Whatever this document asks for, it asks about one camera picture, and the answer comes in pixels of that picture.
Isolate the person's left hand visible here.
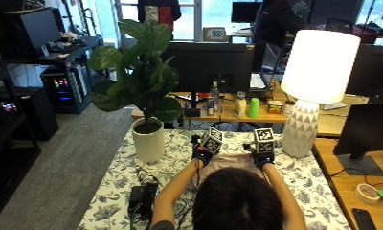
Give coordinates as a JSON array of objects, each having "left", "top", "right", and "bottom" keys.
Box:
[{"left": 190, "top": 134, "right": 220, "bottom": 166}]

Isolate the person's right hand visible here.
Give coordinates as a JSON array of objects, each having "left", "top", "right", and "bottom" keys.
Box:
[{"left": 240, "top": 143, "right": 277, "bottom": 168}]

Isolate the pale pink cloth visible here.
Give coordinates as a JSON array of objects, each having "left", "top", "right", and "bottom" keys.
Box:
[{"left": 197, "top": 152, "right": 265, "bottom": 185}]

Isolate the white marker cube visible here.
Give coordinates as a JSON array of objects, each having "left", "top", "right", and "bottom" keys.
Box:
[
  {"left": 200, "top": 126, "right": 224, "bottom": 155},
  {"left": 252, "top": 127, "right": 276, "bottom": 154}
]

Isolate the wooden desk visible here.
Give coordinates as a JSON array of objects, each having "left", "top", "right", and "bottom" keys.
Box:
[
  {"left": 130, "top": 80, "right": 370, "bottom": 138},
  {"left": 310, "top": 137, "right": 383, "bottom": 230}
]

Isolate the white plant pot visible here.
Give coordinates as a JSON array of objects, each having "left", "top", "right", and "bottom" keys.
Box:
[{"left": 130, "top": 116, "right": 166, "bottom": 164}]

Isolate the drink can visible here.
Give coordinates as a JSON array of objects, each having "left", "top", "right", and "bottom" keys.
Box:
[{"left": 205, "top": 96, "right": 216, "bottom": 116}]

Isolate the green cup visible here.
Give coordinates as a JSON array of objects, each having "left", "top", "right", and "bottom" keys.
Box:
[{"left": 245, "top": 97, "right": 261, "bottom": 120}]

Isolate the white bottle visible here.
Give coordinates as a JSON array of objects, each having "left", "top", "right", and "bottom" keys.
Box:
[{"left": 233, "top": 91, "right": 248, "bottom": 119}]

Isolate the yellow jar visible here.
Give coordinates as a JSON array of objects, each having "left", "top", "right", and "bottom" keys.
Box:
[{"left": 267, "top": 100, "right": 284, "bottom": 115}]

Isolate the clear water bottle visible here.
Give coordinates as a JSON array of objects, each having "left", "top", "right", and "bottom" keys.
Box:
[{"left": 208, "top": 80, "right": 221, "bottom": 113}]

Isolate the the person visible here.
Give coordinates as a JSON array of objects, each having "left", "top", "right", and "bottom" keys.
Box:
[{"left": 150, "top": 167, "right": 285, "bottom": 230}]

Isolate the black power box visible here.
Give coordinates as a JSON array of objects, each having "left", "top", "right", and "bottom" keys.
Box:
[{"left": 127, "top": 181, "right": 159, "bottom": 222}]

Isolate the green leafy plant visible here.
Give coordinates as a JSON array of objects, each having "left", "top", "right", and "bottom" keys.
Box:
[{"left": 86, "top": 18, "right": 183, "bottom": 129}]

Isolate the black monitor on stand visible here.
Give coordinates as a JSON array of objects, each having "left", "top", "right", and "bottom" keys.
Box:
[
  {"left": 344, "top": 43, "right": 383, "bottom": 104},
  {"left": 159, "top": 42, "right": 256, "bottom": 118},
  {"left": 332, "top": 101, "right": 383, "bottom": 177}
]

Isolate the blue floral tablecloth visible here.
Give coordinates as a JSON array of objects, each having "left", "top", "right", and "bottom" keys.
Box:
[{"left": 75, "top": 128, "right": 352, "bottom": 230}]

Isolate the open laptop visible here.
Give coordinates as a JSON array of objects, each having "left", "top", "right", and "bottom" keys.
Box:
[{"left": 248, "top": 41, "right": 286, "bottom": 93}]

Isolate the white table lamp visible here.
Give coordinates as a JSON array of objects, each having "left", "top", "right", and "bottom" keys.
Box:
[{"left": 278, "top": 29, "right": 362, "bottom": 159}]

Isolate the white tape roll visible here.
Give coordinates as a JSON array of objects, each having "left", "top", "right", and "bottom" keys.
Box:
[{"left": 354, "top": 183, "right": 383, "bottom": 206}]

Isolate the checkered calibration board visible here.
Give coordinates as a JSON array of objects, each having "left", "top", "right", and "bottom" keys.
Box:
[{"left": 201, "top": 26, "right": 231, "bottom": 43}]

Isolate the computer tower with lights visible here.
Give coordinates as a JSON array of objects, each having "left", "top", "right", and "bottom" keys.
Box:
[{"left": 39, "top": 65, "right": 90, "bottom": 114}]

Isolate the black phone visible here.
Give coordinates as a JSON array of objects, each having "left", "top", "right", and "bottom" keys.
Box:
[{"left": 350, "top": 207, "right": 378, "bottom": 230}]

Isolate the black cabinet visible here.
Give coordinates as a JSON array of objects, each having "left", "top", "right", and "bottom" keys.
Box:
[{"left": 0, "top": 85, "right": 59, "bottom": 142}]

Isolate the black shelf rack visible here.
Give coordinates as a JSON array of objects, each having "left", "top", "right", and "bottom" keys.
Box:
[{"left": 0, "top": 34, "right": 105, "bottom": 115}]

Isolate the red black jacket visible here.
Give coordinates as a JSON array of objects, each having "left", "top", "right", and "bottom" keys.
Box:
[{"left": 135, "top": 0, "right": 182, "bottom": 32}]

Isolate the small black monitor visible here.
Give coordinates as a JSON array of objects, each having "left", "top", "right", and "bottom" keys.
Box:
[{"left": 229, "top": 1, "right": 264, "bottom": 24}]

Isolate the large black box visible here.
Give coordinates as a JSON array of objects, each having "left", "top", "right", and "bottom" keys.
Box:
[{"left": 1, "top": 7, "right": 66, "bottom": 59}]

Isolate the black cable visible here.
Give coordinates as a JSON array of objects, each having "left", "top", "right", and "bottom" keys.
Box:
[{"left": 132, "top": 165, "right": 159, "bottom": 187}]

